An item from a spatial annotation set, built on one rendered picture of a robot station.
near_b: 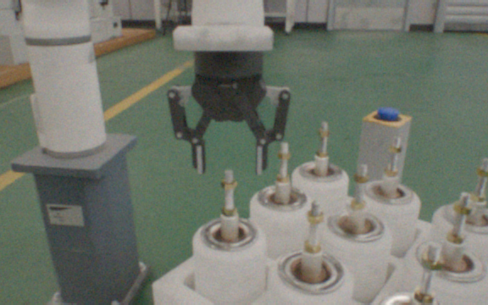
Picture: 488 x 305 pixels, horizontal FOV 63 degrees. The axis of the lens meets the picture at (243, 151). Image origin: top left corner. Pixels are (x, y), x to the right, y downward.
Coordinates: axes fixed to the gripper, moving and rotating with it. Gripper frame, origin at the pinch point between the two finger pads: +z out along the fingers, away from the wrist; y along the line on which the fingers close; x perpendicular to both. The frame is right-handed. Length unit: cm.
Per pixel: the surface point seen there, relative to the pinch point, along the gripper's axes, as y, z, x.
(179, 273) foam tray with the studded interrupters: 7.4, 17.2, -0.3
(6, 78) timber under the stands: 144, 31, -181
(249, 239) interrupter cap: -2.4, 9.9, 1.7
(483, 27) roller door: -270, 29, -468
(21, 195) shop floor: 63, 35, -53
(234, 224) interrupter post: -0.5, 8.0, 1.2
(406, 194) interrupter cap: -26.0, 9.8, -10.8
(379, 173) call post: -26.6, 13.8, -26.5
